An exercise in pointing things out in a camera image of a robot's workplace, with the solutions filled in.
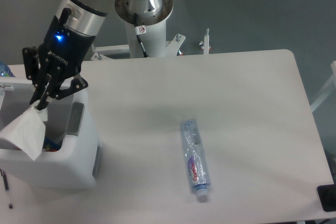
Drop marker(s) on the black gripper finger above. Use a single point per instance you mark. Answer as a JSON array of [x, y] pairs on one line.
[[36, 69], [55, 90]]

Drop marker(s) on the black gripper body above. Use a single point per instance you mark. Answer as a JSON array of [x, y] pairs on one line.
[[63, 49]]

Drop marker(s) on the white paper tissue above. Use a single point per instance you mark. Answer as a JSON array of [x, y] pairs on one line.
[[26, 132]]

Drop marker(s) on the clear plastic water bottle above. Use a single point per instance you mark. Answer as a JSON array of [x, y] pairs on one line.
[[195, 160]]

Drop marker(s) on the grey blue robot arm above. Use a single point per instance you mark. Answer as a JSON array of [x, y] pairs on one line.
[[82, 16]]

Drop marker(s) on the colourful trash in bin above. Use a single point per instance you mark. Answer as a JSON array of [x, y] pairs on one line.
[[51, 146]]

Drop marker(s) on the blue bottle at left edge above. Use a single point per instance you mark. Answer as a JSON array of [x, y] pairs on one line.
[[5, 70]]

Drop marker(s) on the black pen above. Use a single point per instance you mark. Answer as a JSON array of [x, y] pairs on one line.
[[6, 186]]

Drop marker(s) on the black device at table edge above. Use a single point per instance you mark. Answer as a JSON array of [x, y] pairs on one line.
[[327, 197]]

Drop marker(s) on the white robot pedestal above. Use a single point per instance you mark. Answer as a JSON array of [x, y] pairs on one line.
[[145, 25]]

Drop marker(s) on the white levelling foot bracket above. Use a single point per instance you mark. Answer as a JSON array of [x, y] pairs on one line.
[[204, 45]]

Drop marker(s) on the white frame at right edge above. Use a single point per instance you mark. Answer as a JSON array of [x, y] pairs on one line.
[[325, 91]]

